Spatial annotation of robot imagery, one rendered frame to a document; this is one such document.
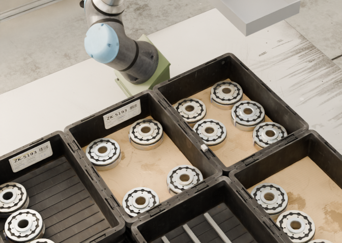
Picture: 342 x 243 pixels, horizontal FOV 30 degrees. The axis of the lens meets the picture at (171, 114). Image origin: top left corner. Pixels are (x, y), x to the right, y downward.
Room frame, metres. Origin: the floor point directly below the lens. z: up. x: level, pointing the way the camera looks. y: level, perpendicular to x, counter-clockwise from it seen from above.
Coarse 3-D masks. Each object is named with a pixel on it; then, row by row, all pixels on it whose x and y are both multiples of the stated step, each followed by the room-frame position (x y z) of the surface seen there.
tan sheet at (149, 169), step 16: (128, 128) 1.33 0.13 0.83; (128, 144) 1.27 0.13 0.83; (160, 144) 1.26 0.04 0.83; (128, 160) 1.20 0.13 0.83; (144, 160) 1.20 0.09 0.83; (160, 160) 1.20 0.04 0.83; (176, 160) 1.19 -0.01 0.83; (112, 176) 1.15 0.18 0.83; (128, 176) 1.14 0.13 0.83; (144, 176) 1.14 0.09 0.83; (160, 176) 1.14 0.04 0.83; (112, 192) 1.09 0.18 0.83; (160, 192) 1.08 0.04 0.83
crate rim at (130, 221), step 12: (132, 96) 1.37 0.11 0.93; (156, 96) 1.36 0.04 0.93; (108, 108) 1.33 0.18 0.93; (84, 120) 1.28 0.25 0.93; (72, 144) 1.19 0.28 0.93; (84, 156) 1.15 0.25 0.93; (204, 156) 1.12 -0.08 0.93; (216, 168) 1.07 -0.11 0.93; (204, 180) 1.03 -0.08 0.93; (108, 192) 1.02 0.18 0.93; (180, 192) 1.00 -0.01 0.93; (120, 204) 0.98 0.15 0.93; (144, 216) 0.93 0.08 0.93
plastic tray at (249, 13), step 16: (208, 0) 1.67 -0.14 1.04; (224, 0) 1.67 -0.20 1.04; (240, 0) 1.66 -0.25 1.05; (256, 0) 1.65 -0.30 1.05; (272, 0) 1.65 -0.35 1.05; (288, 0) 1.62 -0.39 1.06; (224, 16) 1.59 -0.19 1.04; (240, 16) 1.58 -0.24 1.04; (256, 16) 1.57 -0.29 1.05; (272, 16) 1.53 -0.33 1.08; (288, 16) 1.56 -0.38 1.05
